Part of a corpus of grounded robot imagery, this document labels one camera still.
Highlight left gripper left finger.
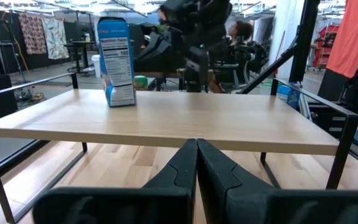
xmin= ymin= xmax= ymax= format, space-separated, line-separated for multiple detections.
xmin=32 ymin=138 xmax=198 ymax=224

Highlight black table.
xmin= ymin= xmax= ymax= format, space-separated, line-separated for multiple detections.
xmin=64 ymin=39 xmax=94 ymax=75

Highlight person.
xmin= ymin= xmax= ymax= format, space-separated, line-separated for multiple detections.
xmin=227 ymin=20 xmax=255 ymax=46

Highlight red patterned cloth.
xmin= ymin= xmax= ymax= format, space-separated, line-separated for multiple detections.
xmin=17 ymin=12 xmax=47 ymax=56

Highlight black camera equipment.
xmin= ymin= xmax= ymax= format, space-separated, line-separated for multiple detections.
xmin=211 ymin=36 xmax=270 ymax=85

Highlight blue cereal box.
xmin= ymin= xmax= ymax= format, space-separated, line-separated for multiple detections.
xmin=276 ymin=83 xmax=301 ymax=110
xmin=97 ymin=17 xmax=137 ymax=108

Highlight black slotted control box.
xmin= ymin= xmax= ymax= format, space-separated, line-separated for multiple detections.
xmin=303 ymin=101 xmax=349 ymax=139

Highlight white bin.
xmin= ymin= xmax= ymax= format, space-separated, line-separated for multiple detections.
xmin=90 ymin=54 xmax=102 ymax=78

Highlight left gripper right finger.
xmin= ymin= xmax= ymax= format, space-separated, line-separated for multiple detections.
xmin=197 ymin=139 xmax=358 ymax=224

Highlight leaf patterned white cloth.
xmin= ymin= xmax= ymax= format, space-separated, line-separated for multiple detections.
xmin=40 ymin=17 xmax=70 ymax=60

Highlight red rack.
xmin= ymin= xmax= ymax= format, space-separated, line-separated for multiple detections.
xmin=311 ymin=24 xmax=337 ymax=70

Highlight coiled floor cables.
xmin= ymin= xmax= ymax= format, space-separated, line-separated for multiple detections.
xmin=16 ymin=86 xmax=45 ymax=103

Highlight orange hanging cloth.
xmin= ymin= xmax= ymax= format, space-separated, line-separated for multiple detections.
xmin=326 ymin=0 xmax=358 ymax=79

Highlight black-framed wooden shelf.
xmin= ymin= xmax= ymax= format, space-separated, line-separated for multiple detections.
xmin=0 ymin=72 xmax=358 ymax=224

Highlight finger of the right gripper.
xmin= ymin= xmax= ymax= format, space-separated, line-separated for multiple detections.
xmin=134 ymin=29 xmax=184 ymax=74

